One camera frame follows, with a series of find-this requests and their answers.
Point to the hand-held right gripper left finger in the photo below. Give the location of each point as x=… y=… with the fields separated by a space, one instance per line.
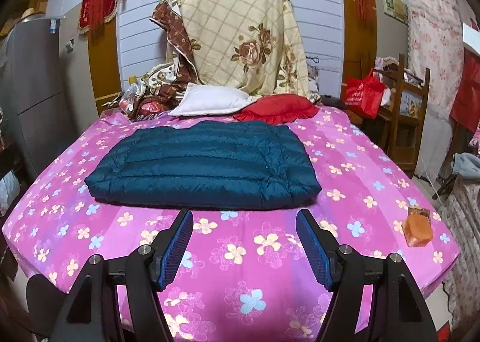
x=176 y=244

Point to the orange block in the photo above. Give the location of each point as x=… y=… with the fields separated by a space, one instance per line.
x=417 y=229

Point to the brown floral cloth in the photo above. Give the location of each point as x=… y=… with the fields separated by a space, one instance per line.
x=174 y=30

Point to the grey refrigerator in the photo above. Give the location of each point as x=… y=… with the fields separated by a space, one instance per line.
x=37 y=83

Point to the pale floral blanket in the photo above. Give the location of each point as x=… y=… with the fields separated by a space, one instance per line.
x=465 y=244

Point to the wooden chair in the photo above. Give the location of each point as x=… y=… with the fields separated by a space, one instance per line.
x=405 y=128

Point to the red hanging cloth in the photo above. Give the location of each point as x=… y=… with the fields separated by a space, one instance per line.
x=467 y=94

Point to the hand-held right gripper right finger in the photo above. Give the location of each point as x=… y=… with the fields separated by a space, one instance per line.
x=313 y=244

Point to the light blue cloth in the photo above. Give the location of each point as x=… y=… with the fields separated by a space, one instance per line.
x=467 y=165

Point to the white pillow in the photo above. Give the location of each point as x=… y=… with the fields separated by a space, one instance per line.
x=210 y=102

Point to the small wall picture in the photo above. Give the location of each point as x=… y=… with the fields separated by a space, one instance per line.
x=394 y=6

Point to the teal down jacket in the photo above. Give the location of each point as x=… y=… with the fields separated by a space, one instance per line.
x=202 y=165

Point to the red ruffled pillow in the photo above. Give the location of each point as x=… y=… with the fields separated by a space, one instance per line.
x=277 y=107

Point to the red shopping bag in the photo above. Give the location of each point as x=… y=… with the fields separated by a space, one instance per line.
x=362 y=96

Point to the red patterned packet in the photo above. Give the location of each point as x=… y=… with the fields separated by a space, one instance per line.
x=148 y=109

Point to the cream floral quilt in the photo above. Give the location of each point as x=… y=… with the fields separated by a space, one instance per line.
x=240 y=19

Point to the pink floral hanging quilt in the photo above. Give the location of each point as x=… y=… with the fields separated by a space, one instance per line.
x=431 y=64

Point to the pink floral bedsheet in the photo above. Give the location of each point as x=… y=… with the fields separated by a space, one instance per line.
x=243 y=252

